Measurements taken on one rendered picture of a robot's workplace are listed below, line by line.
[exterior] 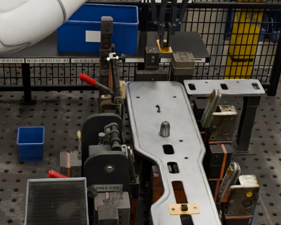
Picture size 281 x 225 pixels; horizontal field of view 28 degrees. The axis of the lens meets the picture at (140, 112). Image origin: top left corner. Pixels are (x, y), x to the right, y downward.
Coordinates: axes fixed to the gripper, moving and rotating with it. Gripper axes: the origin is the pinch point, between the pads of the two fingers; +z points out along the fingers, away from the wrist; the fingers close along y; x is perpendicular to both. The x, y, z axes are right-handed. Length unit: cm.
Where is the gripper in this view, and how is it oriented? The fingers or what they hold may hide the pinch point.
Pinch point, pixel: (165, 34)
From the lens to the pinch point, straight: 174.3
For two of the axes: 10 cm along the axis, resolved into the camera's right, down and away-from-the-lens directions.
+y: 9.9, -0.1, 1.4
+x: -1.2, -5.6, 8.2
